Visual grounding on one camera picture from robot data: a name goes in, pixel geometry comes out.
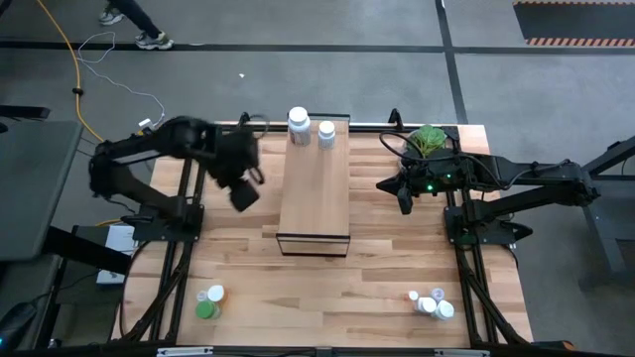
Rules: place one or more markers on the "grey desk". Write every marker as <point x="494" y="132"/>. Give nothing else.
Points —
<point x="35" y="188"/>

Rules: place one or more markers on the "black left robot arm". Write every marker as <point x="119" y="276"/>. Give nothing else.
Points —
<point x="168" y="136"/>

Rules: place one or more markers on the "medium white medicine bottle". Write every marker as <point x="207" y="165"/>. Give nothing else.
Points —
<point x="326" y="128"/>

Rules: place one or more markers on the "small red bottle white cap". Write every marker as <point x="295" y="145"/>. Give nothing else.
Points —
<point x="413" y="295"/>

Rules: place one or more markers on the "black orange clamp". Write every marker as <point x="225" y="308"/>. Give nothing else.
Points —
<point x="565" y="344"/>

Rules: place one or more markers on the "silver metal bracket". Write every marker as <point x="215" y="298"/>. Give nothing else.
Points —
<point x="184" y="351"/>
<point x="461" y="353"/>

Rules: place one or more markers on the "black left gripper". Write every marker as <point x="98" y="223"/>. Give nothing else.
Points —
<point x="238" y="158"/>

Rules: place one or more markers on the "black flat panel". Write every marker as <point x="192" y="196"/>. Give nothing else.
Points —
<point x="25" y="112"/>

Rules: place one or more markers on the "hazard-striped black mat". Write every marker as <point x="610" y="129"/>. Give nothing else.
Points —
<point x="575" y="20"/>

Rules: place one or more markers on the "black clamp bracket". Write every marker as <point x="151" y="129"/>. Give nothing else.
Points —
<point x="395" y="118"/>
<point x="243" y="120"/>

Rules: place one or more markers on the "squat white medicine bottle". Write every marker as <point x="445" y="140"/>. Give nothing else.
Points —
<point x="427" y="304"/>
<point x="444" y="309"/>

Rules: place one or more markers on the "black table frame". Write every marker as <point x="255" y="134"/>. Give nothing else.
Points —
<point x="367" y="128"/>

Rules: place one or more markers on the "black rounded device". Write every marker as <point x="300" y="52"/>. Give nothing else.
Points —
<point x="15" y="320"/>

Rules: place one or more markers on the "black metal stand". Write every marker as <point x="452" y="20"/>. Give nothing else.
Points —
<point x="602" y="238"/>

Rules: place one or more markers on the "white power supply box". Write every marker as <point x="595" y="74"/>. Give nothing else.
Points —
<point x="119" y="237"/>

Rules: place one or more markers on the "black desk leg beam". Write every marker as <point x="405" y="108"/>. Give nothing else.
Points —
<point x="89" y="250"/>

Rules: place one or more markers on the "large white medicine bottle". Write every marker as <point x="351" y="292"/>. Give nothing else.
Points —
<point x="298" y="116"/>

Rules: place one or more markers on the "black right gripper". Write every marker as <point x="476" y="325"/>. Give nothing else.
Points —
<point x="421" y="181"/>

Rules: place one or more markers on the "orange bottle white cap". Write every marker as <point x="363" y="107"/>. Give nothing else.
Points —
<point x="215" y="293"/>

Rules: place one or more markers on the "white plug adapter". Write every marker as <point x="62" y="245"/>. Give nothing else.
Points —
<point x="145" y="122"/>

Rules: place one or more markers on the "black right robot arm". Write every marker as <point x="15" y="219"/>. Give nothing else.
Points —
<point x="536" y="178"/>

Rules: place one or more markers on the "person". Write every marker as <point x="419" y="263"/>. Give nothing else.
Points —
<point x="141" y="20"/>

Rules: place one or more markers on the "green medicine bottle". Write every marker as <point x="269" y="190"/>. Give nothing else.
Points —
<point x="204" y="310"/>

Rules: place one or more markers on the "potted succulent triangle-pattern pot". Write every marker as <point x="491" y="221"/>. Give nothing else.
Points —
<point x="426" y="139"/>

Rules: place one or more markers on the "wooden shelf black metal frame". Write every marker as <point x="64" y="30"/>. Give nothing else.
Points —
<point x="312" y="198"/>

